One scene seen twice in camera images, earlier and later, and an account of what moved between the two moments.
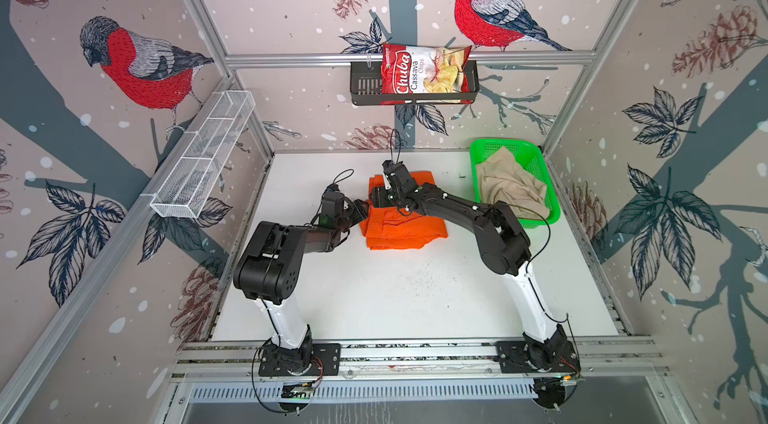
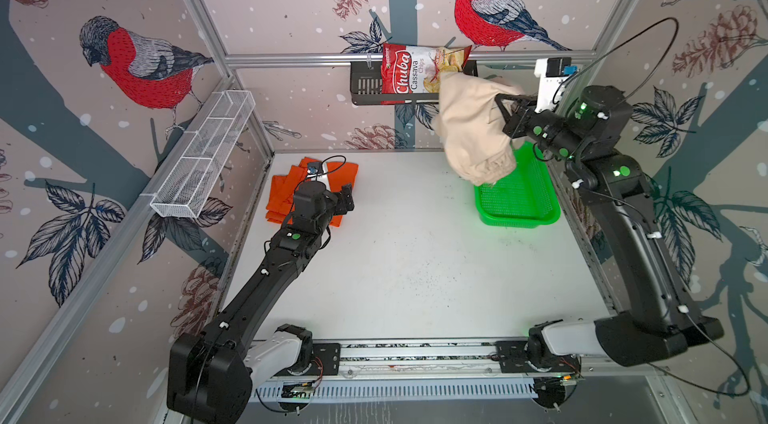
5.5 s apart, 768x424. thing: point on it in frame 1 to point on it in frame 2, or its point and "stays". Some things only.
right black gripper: [378, 197] to [524, 115]
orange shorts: [386, 228] to [281, 201]
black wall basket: [366, 87] stays
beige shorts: [500, 178] to [470, 124]
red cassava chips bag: [408, 69] stays
